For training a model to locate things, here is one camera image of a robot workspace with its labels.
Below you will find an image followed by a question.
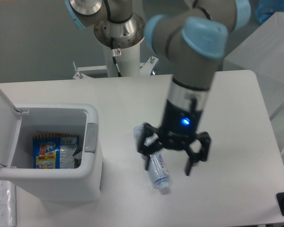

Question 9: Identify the clear plastic water bottle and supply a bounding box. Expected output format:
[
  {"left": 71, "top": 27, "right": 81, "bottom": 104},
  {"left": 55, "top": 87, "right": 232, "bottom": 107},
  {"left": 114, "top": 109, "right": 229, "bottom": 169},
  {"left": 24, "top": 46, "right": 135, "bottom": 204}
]
[{"left": 133, "top": 125, "right": 170, "bottom": 195}]

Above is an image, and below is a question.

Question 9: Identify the white trash can lid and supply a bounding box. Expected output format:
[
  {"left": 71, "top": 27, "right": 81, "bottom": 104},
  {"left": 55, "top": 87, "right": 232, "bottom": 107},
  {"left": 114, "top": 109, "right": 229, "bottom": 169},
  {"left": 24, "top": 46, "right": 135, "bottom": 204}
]
[{"left": 0, "top": 89, "right": 30, "bottom": 168}]

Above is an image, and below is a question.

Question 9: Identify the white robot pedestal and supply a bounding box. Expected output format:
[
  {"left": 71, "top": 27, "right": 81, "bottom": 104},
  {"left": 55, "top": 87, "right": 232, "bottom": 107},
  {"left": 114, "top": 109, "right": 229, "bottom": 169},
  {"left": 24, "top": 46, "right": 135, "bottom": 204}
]
[{"left": 103, "top": 38, "right": 144, "bottom": 78}]

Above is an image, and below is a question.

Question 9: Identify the blue cartoon snack bag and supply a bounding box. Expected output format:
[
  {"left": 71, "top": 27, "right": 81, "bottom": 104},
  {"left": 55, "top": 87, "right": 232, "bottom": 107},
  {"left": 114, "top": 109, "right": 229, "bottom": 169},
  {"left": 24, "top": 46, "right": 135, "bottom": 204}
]
[{"left": 33, "top": 133, "right": 80, "bottom": 169}]

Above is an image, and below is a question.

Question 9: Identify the black cable on pedestal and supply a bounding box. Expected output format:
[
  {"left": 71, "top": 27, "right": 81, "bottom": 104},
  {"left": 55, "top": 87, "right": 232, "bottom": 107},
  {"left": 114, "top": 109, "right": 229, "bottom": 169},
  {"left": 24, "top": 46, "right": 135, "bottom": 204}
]
[{"left": 110, "top": 37, "right": 123, "bottom": 78}]

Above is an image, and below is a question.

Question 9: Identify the blue water jug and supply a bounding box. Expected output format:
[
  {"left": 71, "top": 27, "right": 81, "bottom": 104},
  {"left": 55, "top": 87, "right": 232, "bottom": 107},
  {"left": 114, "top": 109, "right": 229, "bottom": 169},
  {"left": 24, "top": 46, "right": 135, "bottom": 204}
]
[{"left": 255, "top": 0, "right": 284, "bottom": 24}]

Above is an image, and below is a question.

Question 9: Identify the white trash can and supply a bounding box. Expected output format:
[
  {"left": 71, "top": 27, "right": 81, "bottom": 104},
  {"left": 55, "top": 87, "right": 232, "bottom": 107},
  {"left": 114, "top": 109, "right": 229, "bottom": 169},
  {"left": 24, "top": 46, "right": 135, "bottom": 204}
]
[{"left": 0, "top": 104, "right": 102, "bottom": 202}]

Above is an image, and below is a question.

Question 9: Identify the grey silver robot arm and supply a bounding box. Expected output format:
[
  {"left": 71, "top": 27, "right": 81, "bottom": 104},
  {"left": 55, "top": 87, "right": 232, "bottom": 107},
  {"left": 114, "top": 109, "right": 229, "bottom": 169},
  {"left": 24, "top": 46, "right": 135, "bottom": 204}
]
[{"left": 65, "top": 0, "right": 251, "bottom": 175}]

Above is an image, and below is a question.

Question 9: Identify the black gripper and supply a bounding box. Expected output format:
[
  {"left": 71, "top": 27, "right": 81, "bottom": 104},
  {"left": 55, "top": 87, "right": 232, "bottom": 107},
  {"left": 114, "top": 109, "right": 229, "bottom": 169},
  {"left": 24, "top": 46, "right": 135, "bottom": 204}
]
[{"left": 137, "top": 99, "right": 211, "bottom": 176}]

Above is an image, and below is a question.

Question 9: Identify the paper sheet in sleeve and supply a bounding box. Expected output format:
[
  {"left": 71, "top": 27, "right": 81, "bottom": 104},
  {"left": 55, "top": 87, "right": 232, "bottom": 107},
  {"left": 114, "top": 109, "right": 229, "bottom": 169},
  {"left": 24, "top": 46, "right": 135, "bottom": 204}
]
[{"left": 0, "top": 180, "right": 17, "bottom": 227}]

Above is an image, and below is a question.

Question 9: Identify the white base frame with bolts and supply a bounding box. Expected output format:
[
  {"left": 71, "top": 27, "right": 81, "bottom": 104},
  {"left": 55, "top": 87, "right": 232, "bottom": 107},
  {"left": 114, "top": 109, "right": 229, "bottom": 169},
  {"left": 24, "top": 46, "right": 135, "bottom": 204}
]
[{"left": 72, "top": 56, "right": 159, "bottom": 79}]

